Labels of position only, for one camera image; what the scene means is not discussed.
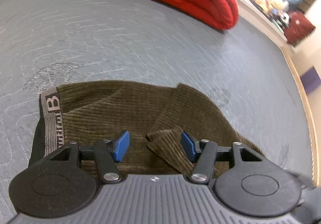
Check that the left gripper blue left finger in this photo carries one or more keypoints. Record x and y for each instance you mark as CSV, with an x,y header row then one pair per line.
x,y
119,146

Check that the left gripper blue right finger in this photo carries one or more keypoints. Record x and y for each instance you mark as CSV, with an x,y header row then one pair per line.
x,y
190,146

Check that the brown corduroy pants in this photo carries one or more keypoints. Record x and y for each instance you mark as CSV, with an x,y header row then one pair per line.
x,y
154,116

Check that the grey quilted mattress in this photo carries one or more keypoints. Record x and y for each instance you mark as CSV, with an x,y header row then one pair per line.
x,y
125,43

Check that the purple folded mat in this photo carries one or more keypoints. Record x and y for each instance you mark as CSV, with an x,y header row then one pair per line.
x,y
310,80

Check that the panda plush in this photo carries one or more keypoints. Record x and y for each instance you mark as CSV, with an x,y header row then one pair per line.
x,y
284,18

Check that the yellow bear plush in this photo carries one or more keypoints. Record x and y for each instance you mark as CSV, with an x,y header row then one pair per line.
x,y
270,5

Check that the dark red cushion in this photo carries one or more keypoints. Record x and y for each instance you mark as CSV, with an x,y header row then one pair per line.
x,y
299,28

